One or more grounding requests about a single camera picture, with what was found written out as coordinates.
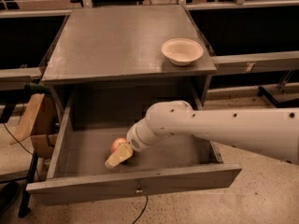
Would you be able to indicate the white paper bowl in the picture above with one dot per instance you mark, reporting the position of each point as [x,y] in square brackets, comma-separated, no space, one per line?
[182,51]

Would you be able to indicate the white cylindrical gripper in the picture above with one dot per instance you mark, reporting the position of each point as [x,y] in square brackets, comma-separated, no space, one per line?
[135,139]

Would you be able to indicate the grey rail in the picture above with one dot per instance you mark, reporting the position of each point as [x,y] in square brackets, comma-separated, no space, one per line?
[15,79]
[256,63]

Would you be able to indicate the grey rail left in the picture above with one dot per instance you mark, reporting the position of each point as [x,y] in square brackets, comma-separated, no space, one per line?
[15,79]

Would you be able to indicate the black stand leg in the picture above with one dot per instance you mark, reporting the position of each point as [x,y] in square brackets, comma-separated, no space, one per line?
[25,195]

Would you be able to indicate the red apple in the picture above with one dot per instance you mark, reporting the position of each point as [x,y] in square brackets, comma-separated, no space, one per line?
[117,143]

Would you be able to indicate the grey cabinet with counter top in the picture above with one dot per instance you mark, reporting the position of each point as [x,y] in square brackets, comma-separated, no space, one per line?
[122,42]

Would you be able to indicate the open grey top drawer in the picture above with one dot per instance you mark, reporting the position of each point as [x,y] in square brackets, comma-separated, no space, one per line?
[93,120]

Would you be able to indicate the brown cardboard box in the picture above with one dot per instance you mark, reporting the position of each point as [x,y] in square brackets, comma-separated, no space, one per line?
[36,124]

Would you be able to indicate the grey rail right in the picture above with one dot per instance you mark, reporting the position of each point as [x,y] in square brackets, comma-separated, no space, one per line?
[256,63]

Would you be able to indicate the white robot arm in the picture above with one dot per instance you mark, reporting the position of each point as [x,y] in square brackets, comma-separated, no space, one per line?
[271,132]

